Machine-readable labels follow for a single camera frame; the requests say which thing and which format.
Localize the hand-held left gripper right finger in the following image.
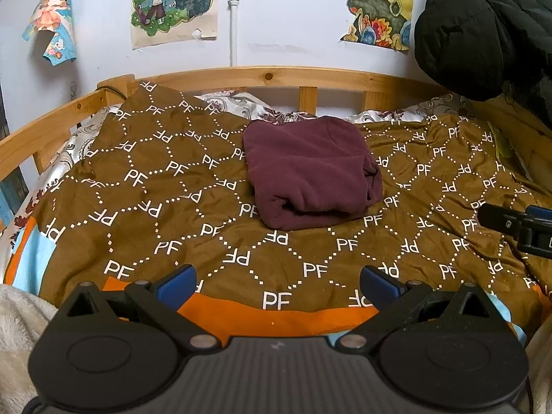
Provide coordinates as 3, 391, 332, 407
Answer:
335, 264, 503, 353

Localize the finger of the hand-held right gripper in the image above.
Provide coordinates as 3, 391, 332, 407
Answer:
478, 202, 526, 241

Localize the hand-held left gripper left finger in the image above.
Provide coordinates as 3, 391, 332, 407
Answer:
54, 264, 220, 353

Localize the maroon sweater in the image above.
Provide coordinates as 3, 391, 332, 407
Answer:
241, 116, 384, 230

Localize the yellow-green cloth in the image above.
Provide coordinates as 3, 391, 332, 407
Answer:
492, 125, 514, 169

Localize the brown patterned blanket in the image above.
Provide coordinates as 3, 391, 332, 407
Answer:
32, 81, 552, 311

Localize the white fluffy blanket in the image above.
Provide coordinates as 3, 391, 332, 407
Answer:
0, 285, 59, 414

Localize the white floral bed sheet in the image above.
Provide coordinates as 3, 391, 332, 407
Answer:
0, 90, 471, 285

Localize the black puffer jacket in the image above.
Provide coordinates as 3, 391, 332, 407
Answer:
414, 0, 552, 130

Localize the landscape drawing poster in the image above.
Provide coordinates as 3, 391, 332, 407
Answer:
334, 0, 415, 52

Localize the blond cartoon character poster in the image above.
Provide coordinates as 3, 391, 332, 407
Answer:
130, 0, 218, 50

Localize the curled anime poster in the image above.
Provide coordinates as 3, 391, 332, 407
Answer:
22, 0, 77, 66

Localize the black cable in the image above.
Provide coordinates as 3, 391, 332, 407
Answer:
96, 84, 130, 101

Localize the wooden bed frame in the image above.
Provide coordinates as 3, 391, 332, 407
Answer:
0, 66, 552, 190

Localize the dark wall panel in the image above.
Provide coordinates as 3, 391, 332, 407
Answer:
0, 80, 10, 141

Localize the white wall pipe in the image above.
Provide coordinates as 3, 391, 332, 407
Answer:
228, 0, 240, 67

